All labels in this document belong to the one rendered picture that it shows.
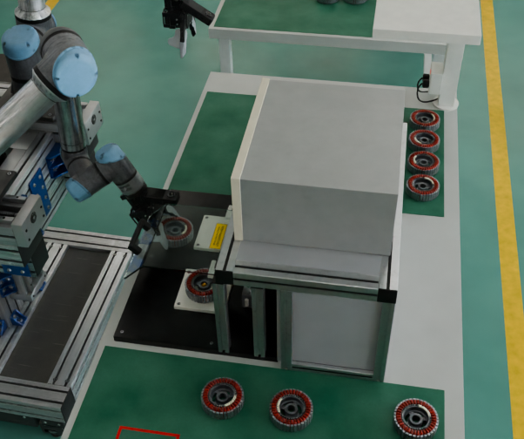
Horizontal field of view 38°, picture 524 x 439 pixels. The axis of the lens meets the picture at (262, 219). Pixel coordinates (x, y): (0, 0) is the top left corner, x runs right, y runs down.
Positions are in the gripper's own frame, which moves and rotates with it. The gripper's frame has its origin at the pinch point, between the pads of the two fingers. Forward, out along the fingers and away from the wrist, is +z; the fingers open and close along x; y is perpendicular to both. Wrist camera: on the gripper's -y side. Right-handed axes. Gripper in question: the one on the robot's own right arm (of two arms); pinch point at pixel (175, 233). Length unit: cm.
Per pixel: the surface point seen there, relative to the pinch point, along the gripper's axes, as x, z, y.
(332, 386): 41, 33, -45
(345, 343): 36, 22, -53
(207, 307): 23.2, 11.6, -12.4
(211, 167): -42.4, 5.8, 2.9
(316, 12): -161, 13, -15
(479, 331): -50, 121, -56
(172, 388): 50, 14, -8
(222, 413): 57, 18, -24
